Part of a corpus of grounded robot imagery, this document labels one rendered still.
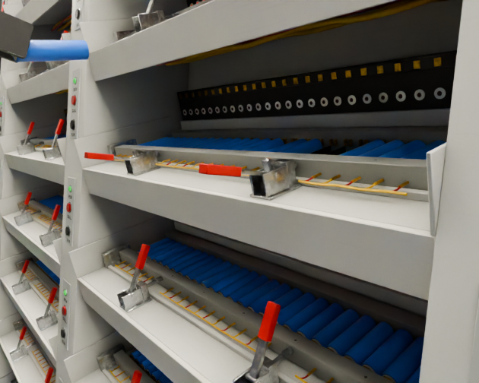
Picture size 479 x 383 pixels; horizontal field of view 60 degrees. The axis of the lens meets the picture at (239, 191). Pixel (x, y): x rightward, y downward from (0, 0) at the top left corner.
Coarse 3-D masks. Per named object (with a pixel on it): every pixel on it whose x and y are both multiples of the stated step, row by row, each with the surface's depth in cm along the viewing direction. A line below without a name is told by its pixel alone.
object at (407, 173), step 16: (160, 160) 59; (176, 160) 55; (192, 160) 52; (208, 160) 50; (224, 160) 47; (240, 160) 45; (256, 160) 43; (304, 160) 38; (320, 160) 36; (336, 160) 35; (352, 160) 34; (368, 160) 33; (384, 160) 32; (400, 160) 31; (416, 160) 31; (304, 176) 38; (320, 176) 37; (336, 176) 35; (352, 176) 34; (368, 176) 33; (384, 176) 32; (400, 176) 31; (416, 176) 30; (384, 192) 30; (400, 192) 29
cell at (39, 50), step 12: (36, 48) 36; (48, 48) 37; (60, 48) 37; (72, 48) 38; (84, 48) 39; (24, 60) 36; (36, 60) 37; (48, 60) 37; (60, 60) 38; (72, 60) 39
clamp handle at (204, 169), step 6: (264, 162) 36; (270, 162) 36; (204, 168) 32; (210, 168) 32; (216, 168) 32; (222, 168) 33; (228, 168) 33; (234, 168) 33; (240, 168) 34; (264, 168) 37; (270, 168) 36; (210, 174) 32; (216, 174) 32; (222, 174) 33; (228, 174) 33; (234, 174) 34; (240, 174) 34; (246, 174) 35; (252, 174) 35; (258, 174) 35
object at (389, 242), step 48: (96, 144) 71; (96, 192) 68; (144, 192) 53; (192, 192) 44; (240, 192) 39; (288, 192) 37; (336, 192) 34; (432, 192) 23; (240, 240) 39; (288, 240) 34; (336, 240) 30; (384, 240) 27; (432, 240) 24
